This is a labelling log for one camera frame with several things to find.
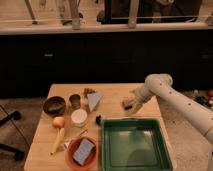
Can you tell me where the dark brown bowl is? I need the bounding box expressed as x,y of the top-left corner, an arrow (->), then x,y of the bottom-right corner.
43,96 -> 66,116

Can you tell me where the black chair base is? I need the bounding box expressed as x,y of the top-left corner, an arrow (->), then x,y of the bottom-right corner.
0,104 -> 26,161

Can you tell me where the white paper cup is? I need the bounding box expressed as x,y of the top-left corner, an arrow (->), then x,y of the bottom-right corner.
71,109 -> 87,127

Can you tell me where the small black object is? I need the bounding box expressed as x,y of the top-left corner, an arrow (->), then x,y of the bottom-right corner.
96,115 -> 102,125

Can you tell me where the brown small toy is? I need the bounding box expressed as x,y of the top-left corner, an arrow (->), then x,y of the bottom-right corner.
83,88 -> 96,98

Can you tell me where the small metal cup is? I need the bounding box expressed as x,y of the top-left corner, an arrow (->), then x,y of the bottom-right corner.
69,94 -> 81,110

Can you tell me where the yellow banana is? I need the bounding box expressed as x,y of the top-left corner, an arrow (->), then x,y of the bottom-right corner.
51,128 -> 65,155

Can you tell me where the green plastic tray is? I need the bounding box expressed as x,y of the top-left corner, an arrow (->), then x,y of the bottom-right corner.
101,119 -> 173,171

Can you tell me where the blue sponge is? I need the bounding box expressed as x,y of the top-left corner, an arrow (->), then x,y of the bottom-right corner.
73,138 -> 95,165

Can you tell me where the blue triangular block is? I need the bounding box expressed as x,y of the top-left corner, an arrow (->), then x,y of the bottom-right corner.
87,92 -> 103,111

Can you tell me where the silver fork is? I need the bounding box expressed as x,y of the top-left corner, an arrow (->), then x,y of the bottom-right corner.
63,129 -> 88,149

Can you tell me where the orange bowl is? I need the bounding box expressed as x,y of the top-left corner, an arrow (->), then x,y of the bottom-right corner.
66,137 -> 98,171

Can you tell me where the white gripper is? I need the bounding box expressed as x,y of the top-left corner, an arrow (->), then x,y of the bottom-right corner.
132,85 -> 153,114

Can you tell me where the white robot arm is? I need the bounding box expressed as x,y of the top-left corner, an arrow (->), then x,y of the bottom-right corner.
133,74 -> 213,171

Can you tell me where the orange round fruit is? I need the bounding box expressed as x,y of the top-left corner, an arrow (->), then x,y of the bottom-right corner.
52,117 -> 65,129

